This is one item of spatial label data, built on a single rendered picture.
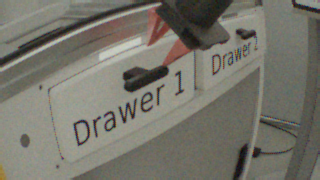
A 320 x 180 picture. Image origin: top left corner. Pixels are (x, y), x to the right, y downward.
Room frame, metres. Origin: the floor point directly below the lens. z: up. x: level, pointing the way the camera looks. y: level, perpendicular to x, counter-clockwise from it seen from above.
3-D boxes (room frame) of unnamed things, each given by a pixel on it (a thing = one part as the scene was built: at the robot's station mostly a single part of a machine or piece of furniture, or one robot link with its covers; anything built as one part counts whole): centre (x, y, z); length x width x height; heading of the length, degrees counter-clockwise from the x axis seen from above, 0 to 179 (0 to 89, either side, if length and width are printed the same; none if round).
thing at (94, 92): (0.54, 0.05, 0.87); 0.29 x 0.02 x 0.11; 141
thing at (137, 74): (0.52, 0.02, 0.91); 0.07 x 0.04 x 0.01; 141
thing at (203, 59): (0.78, -0.16, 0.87); 0.29 x 0.02 x 0.11; 141
